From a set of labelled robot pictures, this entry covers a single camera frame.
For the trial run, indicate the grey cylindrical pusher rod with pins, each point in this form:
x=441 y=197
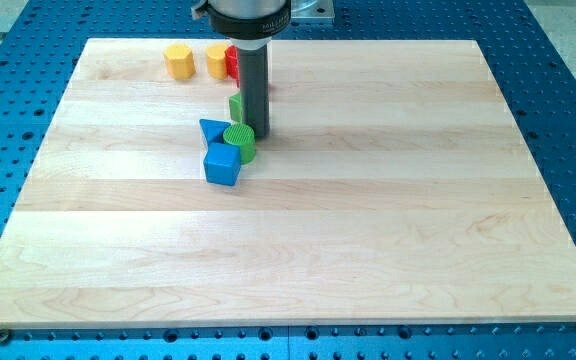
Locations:
x=254 y=89

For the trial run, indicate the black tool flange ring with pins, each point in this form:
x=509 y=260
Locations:
x=249 y=24

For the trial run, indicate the red star block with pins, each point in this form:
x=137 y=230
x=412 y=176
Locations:
x=231 y=61

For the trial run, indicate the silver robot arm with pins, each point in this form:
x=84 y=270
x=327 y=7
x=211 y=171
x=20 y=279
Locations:
x=198 y=11

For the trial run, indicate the yellow cylinder block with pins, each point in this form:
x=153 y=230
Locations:
x=216 y=60

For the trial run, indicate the green block behind rod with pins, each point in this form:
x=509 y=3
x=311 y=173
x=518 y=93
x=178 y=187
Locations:
x=235 y=107

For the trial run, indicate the yellow hexagon block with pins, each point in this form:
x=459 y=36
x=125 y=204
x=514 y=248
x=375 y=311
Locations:
x=179 y=61

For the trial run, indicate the green cylinder block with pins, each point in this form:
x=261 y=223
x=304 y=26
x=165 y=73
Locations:
x=243 y=137

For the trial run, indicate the blue triangle block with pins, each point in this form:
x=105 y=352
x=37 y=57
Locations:
x=213 y=131

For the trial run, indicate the blue cube block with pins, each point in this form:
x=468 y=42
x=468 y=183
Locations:
x=222 y=164

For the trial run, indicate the light wooden board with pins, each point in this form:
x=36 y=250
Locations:
x=395 y=187

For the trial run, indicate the metal base plate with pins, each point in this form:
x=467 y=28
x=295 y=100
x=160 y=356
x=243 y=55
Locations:
x=313 y=11

